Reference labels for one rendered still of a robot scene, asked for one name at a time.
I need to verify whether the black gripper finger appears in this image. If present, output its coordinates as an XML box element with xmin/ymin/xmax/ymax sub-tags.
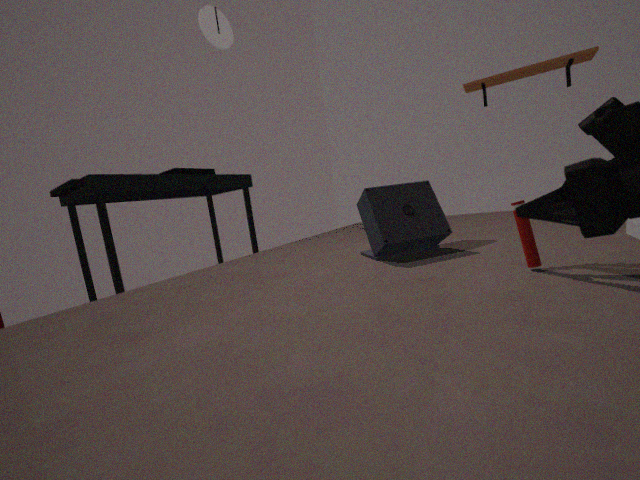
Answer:
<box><xmin>516</xmin><ymin>181</ymin><xmax>579</xmax><ymax>227</ymax></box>

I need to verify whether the red peg with white band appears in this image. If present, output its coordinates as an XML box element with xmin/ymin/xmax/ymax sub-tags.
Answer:
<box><xmin>511</xmin><ymin>200</ymin><xmax>542</xmax><ymax>268</ymax></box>

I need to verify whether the dark grey panel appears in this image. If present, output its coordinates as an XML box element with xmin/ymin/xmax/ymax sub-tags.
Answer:
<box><xmin>357</xmin><ymin>181</ymin><xmax>452</xmax><ymax>261</ymax></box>

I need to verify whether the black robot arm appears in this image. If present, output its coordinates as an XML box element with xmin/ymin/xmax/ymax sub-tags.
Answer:
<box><xmin>578</xmin><ymin>97</ymin><xmax>640</xmax><ymax>172</ymax></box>

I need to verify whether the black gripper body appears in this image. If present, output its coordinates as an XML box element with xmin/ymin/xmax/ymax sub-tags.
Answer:
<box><xmin>564</xmin><ymin>155</ymin><xmax>640</xmax><ymax>238</ymax></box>

